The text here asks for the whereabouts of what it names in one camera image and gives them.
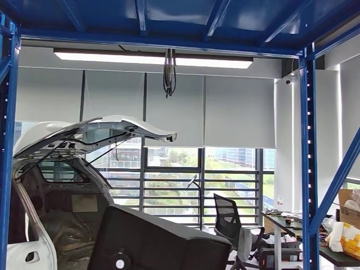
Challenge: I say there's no open brown cardboard box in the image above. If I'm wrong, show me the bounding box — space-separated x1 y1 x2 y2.
338 188 360 229

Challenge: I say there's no dark top desk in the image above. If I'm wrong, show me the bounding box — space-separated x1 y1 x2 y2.
261 210 360 270

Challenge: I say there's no grey jacket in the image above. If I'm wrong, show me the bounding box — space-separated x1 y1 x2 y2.
237 227 253 263

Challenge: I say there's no black window railing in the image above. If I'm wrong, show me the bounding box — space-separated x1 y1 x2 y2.
98 168 275 226

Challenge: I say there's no yellow white plastic package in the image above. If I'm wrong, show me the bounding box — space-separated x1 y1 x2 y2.
325 222 360 260

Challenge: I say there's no blue steel shelving rack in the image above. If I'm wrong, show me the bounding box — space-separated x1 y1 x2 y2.
0 0 360 270

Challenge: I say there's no black mesh office chair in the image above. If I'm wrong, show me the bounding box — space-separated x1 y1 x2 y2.
213 193 266 270

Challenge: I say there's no long ceiling light bar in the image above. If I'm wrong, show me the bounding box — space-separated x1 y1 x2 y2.
53 48 254 70

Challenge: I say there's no black pole floor stand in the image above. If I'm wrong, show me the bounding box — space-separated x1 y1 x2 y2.
186 174 204 230

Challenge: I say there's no black equipment case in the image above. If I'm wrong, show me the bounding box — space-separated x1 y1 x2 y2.
258 246 303 270

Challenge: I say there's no grey roller blind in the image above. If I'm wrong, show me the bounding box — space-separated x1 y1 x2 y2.
16 67 83 124
146 73 205 148
85 70 145 122
205 75 275 149
341 56 360 179

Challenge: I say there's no large black car part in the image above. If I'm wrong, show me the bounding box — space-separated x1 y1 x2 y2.
88 205 232 270

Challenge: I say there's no black hanging cable bundle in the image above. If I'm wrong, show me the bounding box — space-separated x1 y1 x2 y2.
163 48 177 98

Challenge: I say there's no white car body shell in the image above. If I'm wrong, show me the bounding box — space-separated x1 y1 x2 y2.
6 114 178 270

